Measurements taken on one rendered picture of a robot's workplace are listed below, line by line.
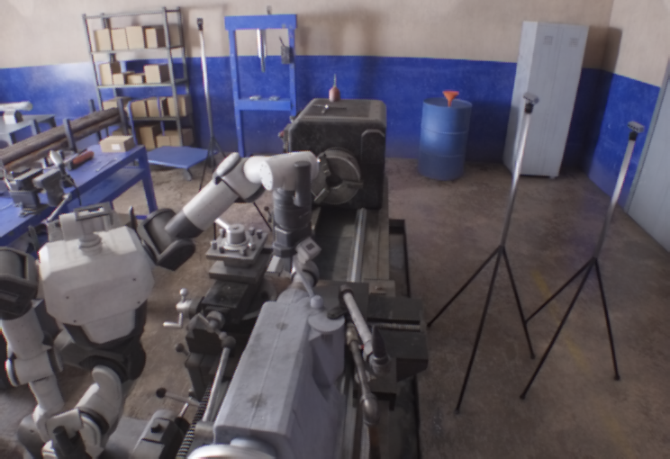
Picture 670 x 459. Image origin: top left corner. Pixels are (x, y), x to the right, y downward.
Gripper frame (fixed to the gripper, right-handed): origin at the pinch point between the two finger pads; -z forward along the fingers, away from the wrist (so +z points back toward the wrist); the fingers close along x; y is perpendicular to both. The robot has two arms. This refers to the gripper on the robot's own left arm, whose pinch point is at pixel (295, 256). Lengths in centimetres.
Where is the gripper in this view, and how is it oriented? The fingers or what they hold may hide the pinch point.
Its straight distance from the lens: 101.0
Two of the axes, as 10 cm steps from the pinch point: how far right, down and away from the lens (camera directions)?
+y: 7.9, 2.7, -5.4
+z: 0.0, -8.9, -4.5
